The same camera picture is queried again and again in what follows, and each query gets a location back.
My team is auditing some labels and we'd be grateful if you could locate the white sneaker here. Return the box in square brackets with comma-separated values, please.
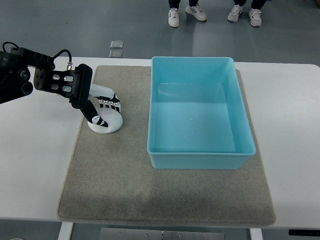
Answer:
[185, 3, 208, 22]
[227, 4, 243, 23]
[248, 8, 262, 27]
[168, 7, 180, 28]

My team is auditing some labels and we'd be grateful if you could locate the upper floor socket cover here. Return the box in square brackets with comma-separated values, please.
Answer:
[110, 40, 124, 49]

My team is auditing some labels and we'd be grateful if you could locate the white bunny toy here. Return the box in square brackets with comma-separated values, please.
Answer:
[87, 107, 123, 134]

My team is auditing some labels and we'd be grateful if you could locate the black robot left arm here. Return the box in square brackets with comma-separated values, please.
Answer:
[0, 44, 93, 109]

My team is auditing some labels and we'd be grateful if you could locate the white left table leg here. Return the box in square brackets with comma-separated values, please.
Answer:
[57, 222, 74, 240]

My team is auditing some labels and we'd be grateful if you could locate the black desk control panel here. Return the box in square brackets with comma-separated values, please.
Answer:
[288, 229, 320, 237]

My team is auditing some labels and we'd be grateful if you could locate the blue plastic box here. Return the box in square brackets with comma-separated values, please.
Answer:
[147, 56, 256, 170]

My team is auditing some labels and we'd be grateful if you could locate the white sneaker far left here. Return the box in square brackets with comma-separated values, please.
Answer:
[168, 7, 180, 28]

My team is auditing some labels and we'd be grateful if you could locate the white right table leg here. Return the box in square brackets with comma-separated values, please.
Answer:
[249, 228, 263, 240]

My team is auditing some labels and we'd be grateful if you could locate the lower floor socket cover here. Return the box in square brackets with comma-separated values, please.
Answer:
[109, 50, 123, 58]

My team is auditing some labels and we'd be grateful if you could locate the grey metal base plate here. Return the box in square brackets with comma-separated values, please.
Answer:
[99, 228, 226, 240]

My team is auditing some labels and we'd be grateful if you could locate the grey felt mat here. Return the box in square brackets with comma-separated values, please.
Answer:
[57, 65, 276, 228]

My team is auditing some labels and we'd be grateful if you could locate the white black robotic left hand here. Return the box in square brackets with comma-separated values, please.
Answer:
[81, 84, 121, 123]

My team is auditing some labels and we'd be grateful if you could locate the white sneaker far right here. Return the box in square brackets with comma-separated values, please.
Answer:
[248, 8, 262, 27]

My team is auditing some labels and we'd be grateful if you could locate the white table leg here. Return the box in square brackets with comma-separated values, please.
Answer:
[249, 228, 263, 240]
[57, 222, 74, 240]

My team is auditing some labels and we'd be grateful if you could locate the floor socket cover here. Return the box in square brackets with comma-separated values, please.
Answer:
[110, 40, 124, 49]
[109, 50, 123, 58]

